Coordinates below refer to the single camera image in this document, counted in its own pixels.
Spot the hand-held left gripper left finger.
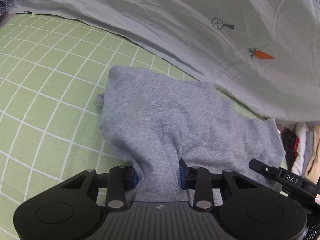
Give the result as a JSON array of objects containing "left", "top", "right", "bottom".
[{"left": 61, "top": 165, "right": 139, "bottom": 209}]

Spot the grey printed duvet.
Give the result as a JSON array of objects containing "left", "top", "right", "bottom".
[{"left": 5, "top": 0, "right": 320, "bottom": 124}]

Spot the green grid cutting mat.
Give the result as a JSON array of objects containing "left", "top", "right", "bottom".
[{"left": 0, "top": 14, "right": 263, "bottom": 235}]

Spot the grey folded cloth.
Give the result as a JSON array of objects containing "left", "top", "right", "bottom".
[{"left": 302, "top": 130, "right": 315, "bottom": 175}]

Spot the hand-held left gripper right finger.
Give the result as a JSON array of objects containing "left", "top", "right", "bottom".
[{"left": 179, "top": 157, "right": 265, "bottom": 210}]

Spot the dark red cloth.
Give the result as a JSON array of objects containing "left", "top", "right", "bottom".
[{"left": 281, "top": 127, "right": 300, "bottom": 170}]

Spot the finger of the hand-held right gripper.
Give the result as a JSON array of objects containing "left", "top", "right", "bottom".
[{"left": 249, "top": 159, "right": 283, "bottom": 180}]

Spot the grey zip hoodie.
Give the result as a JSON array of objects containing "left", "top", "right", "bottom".
[{"left": 96, "top": 65, "right": 286, "bottom": 203}]

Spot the white folded cloth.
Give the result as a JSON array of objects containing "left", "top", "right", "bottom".
[{"left": 291, "top": 122, "right": 310, "bottom": 175}]

